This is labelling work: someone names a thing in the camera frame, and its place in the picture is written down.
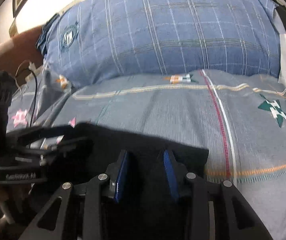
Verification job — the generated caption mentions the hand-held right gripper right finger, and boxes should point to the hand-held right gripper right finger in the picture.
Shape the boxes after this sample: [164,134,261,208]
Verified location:
[163,149,274,240]

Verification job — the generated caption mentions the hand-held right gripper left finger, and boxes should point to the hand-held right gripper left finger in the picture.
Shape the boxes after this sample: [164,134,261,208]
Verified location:
[18,149,131,240]

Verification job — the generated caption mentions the black cable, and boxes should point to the black cable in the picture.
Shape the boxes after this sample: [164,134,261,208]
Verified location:
[15,60,39,128]

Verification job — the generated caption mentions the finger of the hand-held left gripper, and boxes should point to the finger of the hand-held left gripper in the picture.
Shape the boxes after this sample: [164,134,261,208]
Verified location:
[7,125,91,145]
[16,140,95,163]

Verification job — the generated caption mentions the grey star-print bed sheet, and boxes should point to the grey star-print bed sheet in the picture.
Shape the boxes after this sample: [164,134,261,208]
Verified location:
[6,67,286,240]

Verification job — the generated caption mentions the brown wooden headboard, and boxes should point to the brown wooden headboard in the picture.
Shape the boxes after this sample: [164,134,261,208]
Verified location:
[0,26,46,85]

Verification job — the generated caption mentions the black pants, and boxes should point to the black pants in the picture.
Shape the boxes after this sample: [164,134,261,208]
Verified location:
[28,122,210,240]

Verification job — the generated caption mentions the blue plaid pillow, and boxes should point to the blue plaid pillow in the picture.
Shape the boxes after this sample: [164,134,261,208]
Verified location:
[36,0,282,88]

